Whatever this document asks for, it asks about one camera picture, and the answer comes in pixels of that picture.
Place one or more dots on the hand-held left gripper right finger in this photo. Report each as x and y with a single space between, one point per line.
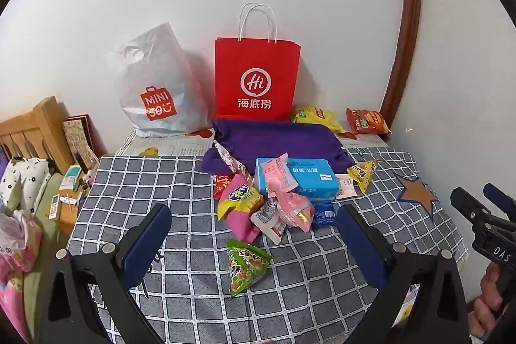
363 245

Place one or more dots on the pink silver snack wrapper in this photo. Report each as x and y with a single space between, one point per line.
232 160

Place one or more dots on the blue tissue pack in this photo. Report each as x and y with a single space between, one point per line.
314 176

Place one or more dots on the wooden nightstand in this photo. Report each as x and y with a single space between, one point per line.
72 213

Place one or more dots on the wooden headboard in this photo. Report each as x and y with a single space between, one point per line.
32 130

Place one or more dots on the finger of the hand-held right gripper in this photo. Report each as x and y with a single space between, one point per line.
498 194
467 203

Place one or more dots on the yellow chips bag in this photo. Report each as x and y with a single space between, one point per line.
318 118

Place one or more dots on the yellow purple snack packet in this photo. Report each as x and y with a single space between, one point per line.
240 199

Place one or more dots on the blue small snack packet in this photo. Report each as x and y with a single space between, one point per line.
324 215

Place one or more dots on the yellow triangular snack packet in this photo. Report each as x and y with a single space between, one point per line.
363 172

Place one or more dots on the white plastic shopping bag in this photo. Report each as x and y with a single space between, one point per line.
161 86

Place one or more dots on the light pink snack packet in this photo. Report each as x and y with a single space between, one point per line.
278 170

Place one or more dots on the purple towel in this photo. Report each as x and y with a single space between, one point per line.
282 142

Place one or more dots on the grey checked cloth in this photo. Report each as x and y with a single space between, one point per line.
181 207

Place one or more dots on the white flower print pillow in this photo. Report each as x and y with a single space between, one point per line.
24 180

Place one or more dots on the white pink small packet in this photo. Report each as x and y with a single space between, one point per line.
346 186

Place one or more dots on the person's right hand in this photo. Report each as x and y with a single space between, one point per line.
487 297

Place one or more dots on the white red snack packet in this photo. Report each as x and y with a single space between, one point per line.
269 221

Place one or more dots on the red chips bag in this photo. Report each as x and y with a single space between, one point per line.
367 121

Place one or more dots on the white remote control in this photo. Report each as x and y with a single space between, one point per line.
56 207

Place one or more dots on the patterned book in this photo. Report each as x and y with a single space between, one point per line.
78 138

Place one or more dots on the green triangular snack packet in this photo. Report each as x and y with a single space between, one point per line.
246 267

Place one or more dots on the magenta snack packet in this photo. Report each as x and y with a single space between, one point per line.
242 227

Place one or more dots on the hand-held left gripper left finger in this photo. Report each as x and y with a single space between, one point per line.
150 243

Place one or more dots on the red paper bag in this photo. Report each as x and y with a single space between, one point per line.
258 78

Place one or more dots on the red small snack packet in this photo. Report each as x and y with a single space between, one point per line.
221 187

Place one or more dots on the green white small box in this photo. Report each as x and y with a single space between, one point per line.
70 178

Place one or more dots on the pink plastic bag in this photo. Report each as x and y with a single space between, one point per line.
16 247

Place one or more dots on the brown wooden door frame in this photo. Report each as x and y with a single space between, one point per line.
407 25

